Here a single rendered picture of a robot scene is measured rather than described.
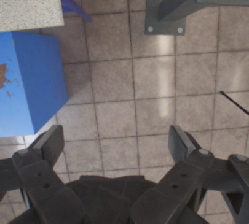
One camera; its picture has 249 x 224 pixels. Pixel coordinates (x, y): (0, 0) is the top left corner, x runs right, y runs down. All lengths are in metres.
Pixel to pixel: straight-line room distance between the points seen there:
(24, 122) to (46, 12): 0.54
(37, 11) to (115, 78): 0.86
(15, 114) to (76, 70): 0.64
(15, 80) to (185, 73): 1.17
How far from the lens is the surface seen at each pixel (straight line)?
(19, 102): 0.97
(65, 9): 1.03
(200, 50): 1.53
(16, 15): 0.76
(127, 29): 1.41
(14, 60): 0.94
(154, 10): 1.43
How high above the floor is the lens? 1.41
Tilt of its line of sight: 74 degrees down
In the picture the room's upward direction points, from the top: 177 degrees clockwise
